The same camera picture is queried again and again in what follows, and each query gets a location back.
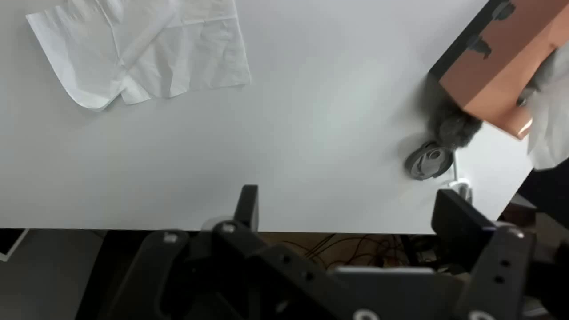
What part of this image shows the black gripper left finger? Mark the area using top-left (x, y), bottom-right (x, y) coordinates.
top-left (231, 183), bottom-right (261, 235)

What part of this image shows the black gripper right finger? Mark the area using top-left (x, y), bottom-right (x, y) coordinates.
top-left (430, 187), bottom-right (499, 276)

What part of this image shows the white pulled tissue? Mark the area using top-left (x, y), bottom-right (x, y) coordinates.
top-left (515, 41), bottom-right (569, 173)

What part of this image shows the orange cactus print tissue box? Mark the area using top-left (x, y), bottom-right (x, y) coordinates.
top-left (428, 0), bottom-right (569, 143)

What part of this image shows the grey round cap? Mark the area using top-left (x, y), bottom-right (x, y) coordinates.
top-left (403, 141), bottom-right (457, 183)

